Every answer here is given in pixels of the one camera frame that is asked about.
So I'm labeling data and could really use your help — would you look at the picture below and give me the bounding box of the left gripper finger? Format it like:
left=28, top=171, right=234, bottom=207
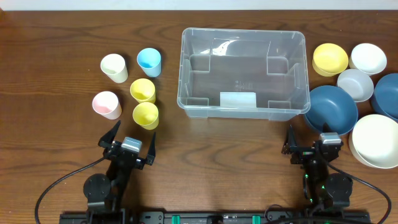
left=98, top=121, right=121, bottom=148
left=146, top=133, right=156, bottom=166

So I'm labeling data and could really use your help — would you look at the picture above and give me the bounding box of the large dark blue bowl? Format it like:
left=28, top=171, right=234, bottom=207
left=303, top=85, right=359, bottom=135

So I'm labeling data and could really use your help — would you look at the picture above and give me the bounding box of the small grey bowl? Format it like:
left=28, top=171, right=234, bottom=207
left=336, top=69, right=374, bottom=103

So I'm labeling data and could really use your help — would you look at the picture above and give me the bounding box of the small yellow bowl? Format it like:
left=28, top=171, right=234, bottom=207
left=312, top=43, right=349, bottom=77

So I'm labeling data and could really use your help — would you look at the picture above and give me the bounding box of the small white bowl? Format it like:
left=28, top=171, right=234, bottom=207
left=349, top=43, right=387, bottom=76

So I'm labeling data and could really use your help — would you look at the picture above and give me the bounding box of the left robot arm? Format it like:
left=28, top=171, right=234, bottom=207
left=83, top=121, right=156, bottom=212

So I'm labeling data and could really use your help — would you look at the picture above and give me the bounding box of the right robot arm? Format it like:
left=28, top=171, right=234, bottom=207
left=282, top=127, right=353, bottom=210

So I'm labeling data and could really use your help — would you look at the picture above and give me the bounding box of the clear plastic storage container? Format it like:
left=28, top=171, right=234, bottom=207
left=177, top=27, right=311, bottom=121

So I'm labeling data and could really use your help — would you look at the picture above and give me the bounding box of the pink plastic cup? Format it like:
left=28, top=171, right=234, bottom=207
left=92, top=91, right=122, bottom=119

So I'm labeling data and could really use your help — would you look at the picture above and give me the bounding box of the yellow plastic cup lower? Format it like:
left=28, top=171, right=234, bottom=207
left=132, top=102, right=159, bottom=130

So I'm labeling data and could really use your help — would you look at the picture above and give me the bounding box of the yellow plastic cup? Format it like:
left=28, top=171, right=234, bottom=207
left=129, top=78, right=156, bottom=103
left=132, top=102, right=159, bottom=130

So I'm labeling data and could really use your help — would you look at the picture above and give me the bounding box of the yellow plastic cup upper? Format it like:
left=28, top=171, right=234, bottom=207
left=129, top=78, right=156, bottom=103

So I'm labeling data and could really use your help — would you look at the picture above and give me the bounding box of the cream plastic cup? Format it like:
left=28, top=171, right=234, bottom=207
left=100, top=54, right=128, bottom=83

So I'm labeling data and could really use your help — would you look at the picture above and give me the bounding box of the light blue plastic cup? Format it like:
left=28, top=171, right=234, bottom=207
left=137, top=48, right=162, bottom=78

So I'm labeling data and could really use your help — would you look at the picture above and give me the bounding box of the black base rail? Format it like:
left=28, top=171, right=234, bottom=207
left=58, top=208, right=371, bottom=224

